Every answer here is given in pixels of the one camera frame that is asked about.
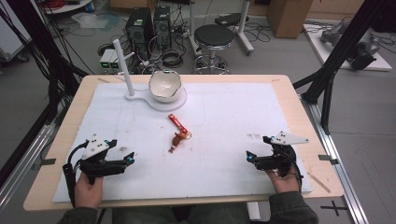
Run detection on person's legs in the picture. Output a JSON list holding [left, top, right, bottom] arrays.
[[111, 203, 250, 224]]

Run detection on white foam mat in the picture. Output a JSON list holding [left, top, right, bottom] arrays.
[[51, 81, 313, 203]]

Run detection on white stand with peg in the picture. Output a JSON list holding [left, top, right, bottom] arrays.
[[112, 38, 189, 113]]

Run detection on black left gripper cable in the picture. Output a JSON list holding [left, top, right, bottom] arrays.
[[62, 139, 91, 208]]

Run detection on black table bracket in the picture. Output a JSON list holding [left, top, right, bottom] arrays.
[[318, 154, 339, 166], [31, 158, 57, 172]]

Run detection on person's right hand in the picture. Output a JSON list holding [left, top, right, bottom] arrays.
[[265, 168, 301, 195]]

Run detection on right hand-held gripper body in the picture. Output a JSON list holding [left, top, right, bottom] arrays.
[[255, 131, 310, 178]]

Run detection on white board with equipment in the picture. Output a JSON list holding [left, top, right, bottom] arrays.
[[303, 21, 393, 73]]

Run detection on small black computer tower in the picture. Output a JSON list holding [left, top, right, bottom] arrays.
[[152, 5, 173, 49]]

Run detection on cardboard box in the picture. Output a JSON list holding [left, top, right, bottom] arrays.
[[266, 0, 315, 39]]

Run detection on white table legs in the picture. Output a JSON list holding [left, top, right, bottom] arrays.
[[187, 0, 255, 58]]

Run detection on red strap keychain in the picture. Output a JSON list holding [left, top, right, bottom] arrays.
[[167, 113, 192, 154]]

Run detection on clear plastic bag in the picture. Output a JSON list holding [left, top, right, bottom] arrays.
[[70, 11, 110, 31]]

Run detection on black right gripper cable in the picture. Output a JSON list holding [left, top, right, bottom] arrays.
[[284, 151, 304, 193]]

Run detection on black round stool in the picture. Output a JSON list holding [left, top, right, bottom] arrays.
[[192, 23, 236, 76]]

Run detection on wooden table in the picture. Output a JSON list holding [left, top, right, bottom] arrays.
[[22, 73, 346, 213]]

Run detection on thin wooden stick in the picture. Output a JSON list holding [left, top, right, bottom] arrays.
[[307, 172, 332, 194]]

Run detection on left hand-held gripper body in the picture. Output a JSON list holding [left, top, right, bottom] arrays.
[[78, 133, 121, 185]]

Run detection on aluminium rail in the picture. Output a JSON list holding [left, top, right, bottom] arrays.
[[0, 122, 59, 213], [299, 92, 370, 224]]

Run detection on person's left hand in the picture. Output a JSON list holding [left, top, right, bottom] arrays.
[[74, 172, 105, 209]]

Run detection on white eggshell bowl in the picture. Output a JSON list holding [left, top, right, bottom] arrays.
[[148, 69, 182, 104]]

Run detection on black flat case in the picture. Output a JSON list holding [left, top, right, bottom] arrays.
[[214, 12, 250, 28]]

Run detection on large black computer tower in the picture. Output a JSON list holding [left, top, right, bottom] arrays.
[[125, 7, 154, 61]]

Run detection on white power supply box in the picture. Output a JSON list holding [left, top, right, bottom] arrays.
[[108, 49, 120, 70], [99, 49, 115, 70]]

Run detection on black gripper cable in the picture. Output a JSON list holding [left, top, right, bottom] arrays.
[[62, 139, 91, 208], [284, 151, 304, 193]]

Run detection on bundle of floor cables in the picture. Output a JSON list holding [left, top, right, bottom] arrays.
[[141, 31, 188, 70]]

